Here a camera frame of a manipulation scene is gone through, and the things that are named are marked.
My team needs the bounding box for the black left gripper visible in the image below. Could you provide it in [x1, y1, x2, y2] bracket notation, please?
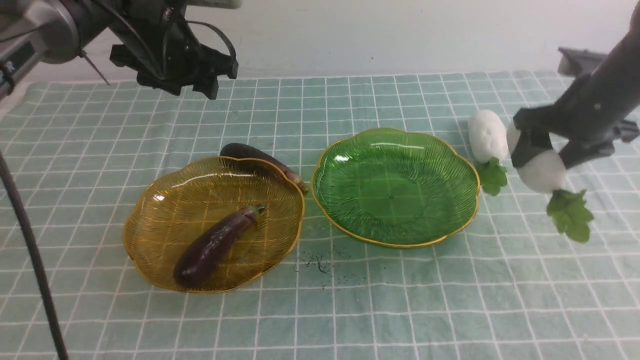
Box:
[109, 0, 239, 100]

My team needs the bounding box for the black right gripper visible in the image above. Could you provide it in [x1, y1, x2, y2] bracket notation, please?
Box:
[510, 75, 640, 170]

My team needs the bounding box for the white radish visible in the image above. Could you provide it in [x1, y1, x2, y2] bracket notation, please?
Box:
[516, 148, 595, 243]
[467, 109, 509, 196]

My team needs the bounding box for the purple eggplant pale stem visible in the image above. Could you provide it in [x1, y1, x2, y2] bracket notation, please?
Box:
[219, 142, 309, 194]

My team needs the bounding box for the amber ribbed plastic plate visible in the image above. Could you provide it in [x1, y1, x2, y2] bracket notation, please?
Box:
[123, 156, 306, 294]

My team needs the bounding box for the purple eggplant green stem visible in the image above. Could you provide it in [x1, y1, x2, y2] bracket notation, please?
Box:
[173, 203, 266, 289]

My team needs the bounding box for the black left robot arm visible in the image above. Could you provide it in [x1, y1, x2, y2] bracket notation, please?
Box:
[0, 0, 239, 100]

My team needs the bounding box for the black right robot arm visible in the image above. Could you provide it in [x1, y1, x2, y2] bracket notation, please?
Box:
[510, 6, 640, 169]

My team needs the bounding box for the green ribbed plastic plate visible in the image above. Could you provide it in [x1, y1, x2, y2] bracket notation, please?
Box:
[310, 127, 481, 249]

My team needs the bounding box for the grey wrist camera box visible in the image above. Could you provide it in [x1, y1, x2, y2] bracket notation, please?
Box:
[557, 47, 608, 78]

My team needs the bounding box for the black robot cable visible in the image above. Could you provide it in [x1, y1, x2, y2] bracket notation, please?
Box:
[0, 150, 69, 360]

